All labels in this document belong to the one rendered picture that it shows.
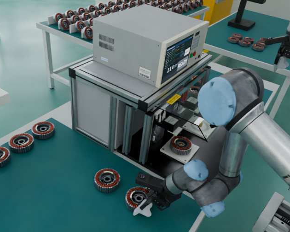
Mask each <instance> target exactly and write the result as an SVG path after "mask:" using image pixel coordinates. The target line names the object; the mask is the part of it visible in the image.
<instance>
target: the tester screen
mask: <svg viewBox="0 0 290 232"><path fill-rule="evenodd" d="M192 37H193V36H191V37H189V38H188V39H186V40H184V41H182V42H180V43H178V44H177V45H175V46H173V47H171V48H169V49H167V52H166V58H165V64H164V70H163V76H162V77H164V76H166V75H167V74H169V73H170V72H172V71H173V70H175V69H176V72H174V73H173V74H171V75H170V76H168V77H167V78H166V79H168V78H169V77H171V76H172V75H174V74H175V73H177V72H178V71H179V70H178V71H177V67H178V62H179V61H180V60H182V59H184V58H185V57H187V56H188V55H189V53H188V54H187V55H185V56H183V57H182V58H180V53H181V52H183V51H184V50H186V49H188V48H190V47H191V41H192ZM179 58H180V59H179ZM172 65H174V69H173V70H171V71H170V72H168V73H167V70H168V68H169V67H171V66H172ZM184 67H185V66H184ZM184 67H183V68H184ZM181 69H182V68H181ZM181 69H180V70H181ZM166 79H164V80H163V78H162V82H164V81H165V80H166Z"/></svg>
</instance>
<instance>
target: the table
mask: <svg viewBox="0 0 290 232"><path fill-rule="evenodd" d="M134 1H136V4H135V2H134ZM155 1H156V3H155ZM174 1H175V3H174ZM122 2H123V3H122ZM127 3H128V4H127ZM148 3H150V6H154V7H156V6H157V8H161V9H164V10H167V11H169V10H168V9H169V8H170V12H175V13H178V14H181V15H185V16H188V17H192V18H193V17H196V16H198V15H200V19H199V20H202V21H203V20H204V16H205V12H207V11H209V8H210V7H208V6H203V0H198V1H197V0H193V3H192V1H191V0H181V1H180V0H162V1H161V0H150V2H149V0H143V1H142V0H122V1H121V0H115V5H114V3H113V2H112V1H109V2H107V7H105V5H104V4H103V3H99V4H97V10H96V8H95V6H93V5H90V6H88V7H87V12H86V11H85V9H84V8H82V7H80V8H78V9H77V10H76V13H77V15H75V13H74V12H73V11H72V10H67V11H66V13H65V16H66V18H64V16H63V15H62V14H61V13H55V14H54V16H53V18H54V19H53V20H54V22H55V23H54V24H50V25H48V21H47V20H46V21H41V22H37V23H36V27H37V28H39V29H41V30H42V35H43V43H44V52H45V60H46V72H47V80H48V87H49V88H50V89H54V87H55V86H54V79H55V80H57V81H59V82H61V83H63V84H65V85H67V86H70V81H69V80H67V79H65V78H63V77H61V76H58V75H57V74H58V73H60V72H63V71H65V70H68V69H69V67H71V66H73V65H76V64H78V63H81V62H83V61H85V60H88V59H90V58H93V54H92V55H89V56H87V57H84V58H82V59H79V60H77V61H74V62H72V63H70V64H67V65H65V66H62V67H60V68H57V69H55V70H53V66H52V52H51V43H50V33H51V34H53V35H56V36H58V37H61V38H63V39H66V40H68V41H71V42H73V43H75V44H78V45H80V46H83V47H86V48H88V49H91V50H93V30H92V28H91V27H92V26H93V19H94V18H97V17H101V16H105V15H107V14H112V13H115V12H120V11H123V10H125V9H130V8H133V7H137V6H140V5H144V4H146V5H148ZM167 3H169V5H168V4H167ZM181 4H182V6H181ZM119 5H121V10H120V7H119ZM111 7H112V11H113V12H111V9H110V8H111ZM175 7H176V8H175ZM100 10H103V14H102V13H101V11H100ZM91 12H93V17H94V18H92V17H91V15H90V14H89V13H91ZM79 15H82V20H83V21H87V20H88V22H87V23H88V27H86V25H85V23H84V22H83V21H81V18H80V17H79ZM68 18H71V19H70V20H71V23H72V24H75V29H76V30H77V32H74V33H70V23H69V21H68ZM58 21H59V22H58ZM64 24H65V25H64ZM58 25H59V26H60V28H61V29H59V28H58ZM65 26H66V27H65ZM81 29H83V30H82V32H83V37H84V38H82V37H81Z"/></svg>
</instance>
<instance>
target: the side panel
mask: <svg viewBox="0 0 290 232"><path fill-rule="evenodd" d="M69 80H70V102H71V117H72V129H73V130H75V131H76V132H78V133H80V134H81V135H83V136H85V137H87V138H88V139H90V140H92V141H93V142H95V143H97V144H99V145H100V146H102V147H104V148H106V149H107V150H109V151H111V152H114V151H115V150H116V149H114V145H115V128H116V104H117V99H116V98H114V97H112V96H110V95H108V94H106V93H104V92H102V91H100V90H98V89H96V88H93V87H91V86H89V85H87V84H85V83H83V82H81V81H79V80H76V79H74V78H72V77H70V76H69Z"/></svg>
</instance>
